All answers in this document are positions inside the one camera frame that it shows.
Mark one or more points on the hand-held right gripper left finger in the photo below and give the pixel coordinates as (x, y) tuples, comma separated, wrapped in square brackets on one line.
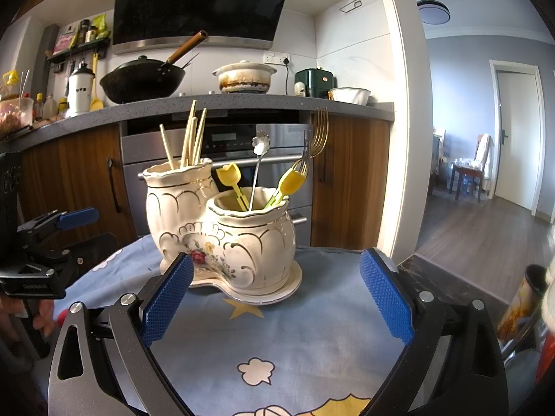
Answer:
[(169, 299)]

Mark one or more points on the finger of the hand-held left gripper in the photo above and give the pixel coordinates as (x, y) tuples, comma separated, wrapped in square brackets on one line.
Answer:
[(93, 247), (78, 219)]

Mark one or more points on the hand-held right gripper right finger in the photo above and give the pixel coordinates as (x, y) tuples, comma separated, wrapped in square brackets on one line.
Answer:
[(386, 299)]

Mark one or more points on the white ceramic utensil holder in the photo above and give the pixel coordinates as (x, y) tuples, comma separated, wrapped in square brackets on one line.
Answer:
[(243, 242)]

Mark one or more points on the beige chopstick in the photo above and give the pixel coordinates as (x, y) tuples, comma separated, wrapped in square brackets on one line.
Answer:
[(194, 143), (200, 136), (190, 134), (168, 147)]

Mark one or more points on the person's left hand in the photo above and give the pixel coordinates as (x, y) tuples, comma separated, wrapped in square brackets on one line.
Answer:
[(43, 318)]

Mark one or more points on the clear condiment bottle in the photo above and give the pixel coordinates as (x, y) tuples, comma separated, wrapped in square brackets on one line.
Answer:
[(50, 107)]

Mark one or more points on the yellow capped condiment bottle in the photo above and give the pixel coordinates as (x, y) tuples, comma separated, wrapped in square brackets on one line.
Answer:
[(39, 106)]

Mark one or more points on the clear plastic food container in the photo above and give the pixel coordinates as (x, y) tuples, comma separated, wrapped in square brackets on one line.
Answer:
[(15, 115)]

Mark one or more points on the yellow spatula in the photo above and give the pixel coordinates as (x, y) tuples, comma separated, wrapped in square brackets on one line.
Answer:
[(96, 95)]

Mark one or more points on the white enamel canister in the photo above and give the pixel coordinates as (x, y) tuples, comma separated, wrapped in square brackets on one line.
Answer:
[(81, 93)]

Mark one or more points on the printed tin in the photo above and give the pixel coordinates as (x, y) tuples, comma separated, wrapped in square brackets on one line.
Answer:
[(518, 307)]

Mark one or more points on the yellow tulip fork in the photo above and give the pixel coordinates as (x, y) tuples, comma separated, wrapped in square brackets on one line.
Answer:
[(228, 175)]

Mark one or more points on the yellow plastic bag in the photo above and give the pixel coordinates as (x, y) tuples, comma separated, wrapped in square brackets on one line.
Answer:
[(11, 80)]

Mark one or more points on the wooden chair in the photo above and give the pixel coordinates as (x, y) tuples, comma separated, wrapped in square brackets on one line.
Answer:
[(470, 169)]

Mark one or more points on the stainless steel oven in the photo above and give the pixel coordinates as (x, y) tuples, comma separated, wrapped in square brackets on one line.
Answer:
[(230, 143)]

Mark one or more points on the pink packet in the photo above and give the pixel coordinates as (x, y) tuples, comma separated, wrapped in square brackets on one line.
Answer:
[(63, 44)]

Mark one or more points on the grey kitchen countertop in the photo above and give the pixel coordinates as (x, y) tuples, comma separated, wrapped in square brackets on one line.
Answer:
[(217, 106)]

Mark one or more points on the gold fork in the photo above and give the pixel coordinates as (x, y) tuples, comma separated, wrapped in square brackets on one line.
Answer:
[(321, 132)]

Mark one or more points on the silver flower spoon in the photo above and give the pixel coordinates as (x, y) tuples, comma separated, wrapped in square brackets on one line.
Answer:
[(260, 143)]

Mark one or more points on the yellow green snack packet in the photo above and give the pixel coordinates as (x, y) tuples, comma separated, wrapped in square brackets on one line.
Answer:
[(100, 27)]

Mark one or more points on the white bowl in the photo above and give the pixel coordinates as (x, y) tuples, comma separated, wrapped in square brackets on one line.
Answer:
[(351, 94)]

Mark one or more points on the white door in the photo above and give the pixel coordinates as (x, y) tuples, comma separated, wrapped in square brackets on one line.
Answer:
[(518, 138)]

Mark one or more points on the white clay pot with lid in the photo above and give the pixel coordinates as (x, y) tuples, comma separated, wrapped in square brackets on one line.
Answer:
[(245, 76)]

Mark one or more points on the green air fryer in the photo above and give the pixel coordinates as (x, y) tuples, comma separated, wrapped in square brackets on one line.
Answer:
[(314, 80)]

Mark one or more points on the black range hood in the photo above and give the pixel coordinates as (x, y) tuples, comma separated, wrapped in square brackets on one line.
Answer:
[(195, 4)]

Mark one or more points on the round ceiling lamp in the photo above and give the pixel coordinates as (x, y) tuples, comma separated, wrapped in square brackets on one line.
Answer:
[(433, 8)]

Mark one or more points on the wooden cabinet beside wall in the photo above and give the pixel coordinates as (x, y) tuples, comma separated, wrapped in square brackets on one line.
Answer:
[(351, 182)]

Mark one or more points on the black wall spice shelf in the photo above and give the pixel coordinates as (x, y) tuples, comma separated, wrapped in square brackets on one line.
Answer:
[(78, 50)]

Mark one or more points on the white wall socket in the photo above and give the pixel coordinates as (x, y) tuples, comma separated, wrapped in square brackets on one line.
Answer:
[(277, 58)]

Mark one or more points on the metal wall hook rack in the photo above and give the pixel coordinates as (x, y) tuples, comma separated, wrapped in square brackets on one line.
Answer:
[(353, 6)]

